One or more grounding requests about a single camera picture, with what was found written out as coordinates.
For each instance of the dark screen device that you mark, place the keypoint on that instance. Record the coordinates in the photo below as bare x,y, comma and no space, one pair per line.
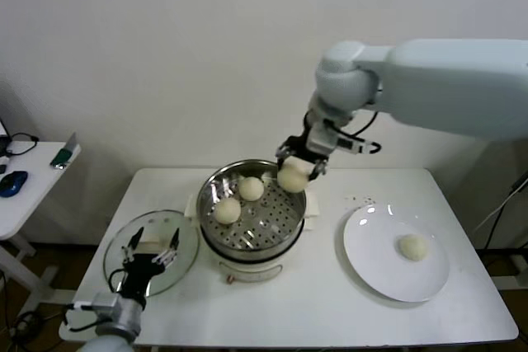
2,129

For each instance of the white electric cooker base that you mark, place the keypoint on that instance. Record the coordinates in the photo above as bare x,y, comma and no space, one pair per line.
247,271

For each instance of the white frame base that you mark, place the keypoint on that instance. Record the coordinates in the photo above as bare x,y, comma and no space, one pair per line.
515,282

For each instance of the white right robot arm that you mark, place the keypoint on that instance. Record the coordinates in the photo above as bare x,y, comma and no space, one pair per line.
445,84

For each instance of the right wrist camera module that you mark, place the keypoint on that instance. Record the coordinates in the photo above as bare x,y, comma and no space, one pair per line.
354,144

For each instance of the blue computer mouse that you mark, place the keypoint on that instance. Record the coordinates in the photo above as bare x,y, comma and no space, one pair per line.
12,183

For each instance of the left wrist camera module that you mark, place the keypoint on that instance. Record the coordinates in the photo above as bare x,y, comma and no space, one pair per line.
105,301

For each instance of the white round plate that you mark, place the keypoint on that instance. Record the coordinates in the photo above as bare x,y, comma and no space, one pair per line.
429,278

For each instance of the dark power adapter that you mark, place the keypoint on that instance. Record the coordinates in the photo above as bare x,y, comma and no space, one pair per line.
517,185

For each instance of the green silver packet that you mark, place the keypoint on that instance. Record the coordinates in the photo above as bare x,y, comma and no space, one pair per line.
62,158

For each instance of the steel perforated steamer basket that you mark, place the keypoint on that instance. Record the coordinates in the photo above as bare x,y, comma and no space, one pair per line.
295,203

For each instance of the white steamed baozi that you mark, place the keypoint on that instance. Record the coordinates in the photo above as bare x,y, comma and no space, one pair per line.
251,188
227,210
293,179
413,247

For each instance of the white side table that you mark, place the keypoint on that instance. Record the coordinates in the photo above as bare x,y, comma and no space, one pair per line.
37,187

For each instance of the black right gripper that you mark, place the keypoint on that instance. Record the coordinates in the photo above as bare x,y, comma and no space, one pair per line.
305,148

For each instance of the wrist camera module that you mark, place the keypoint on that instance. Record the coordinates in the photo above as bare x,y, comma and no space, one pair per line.
354,144
105,301

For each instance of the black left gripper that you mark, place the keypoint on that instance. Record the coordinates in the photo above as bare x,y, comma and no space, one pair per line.
140,271

